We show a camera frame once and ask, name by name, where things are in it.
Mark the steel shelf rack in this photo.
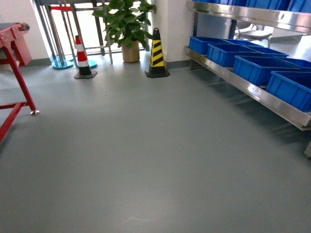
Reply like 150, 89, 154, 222
183, 0, 311, 159

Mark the blue bin upper shelf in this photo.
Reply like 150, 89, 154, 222
196, 0, 311, 13

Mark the yellow black traffic cone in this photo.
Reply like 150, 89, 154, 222
145, 28, 170, 78

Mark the red white traffic cone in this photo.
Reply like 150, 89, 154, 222
74, 35, 97, 79

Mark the green potted plant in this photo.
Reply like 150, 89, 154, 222
92, 0, 156, 63

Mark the metal barrier stand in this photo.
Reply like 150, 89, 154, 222
31, 0, 112, 70

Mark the blue bin rear row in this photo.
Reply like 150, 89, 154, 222
227, 36, 311, 72

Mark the red metal table frame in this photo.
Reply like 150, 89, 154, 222
0, 21, 40, 144

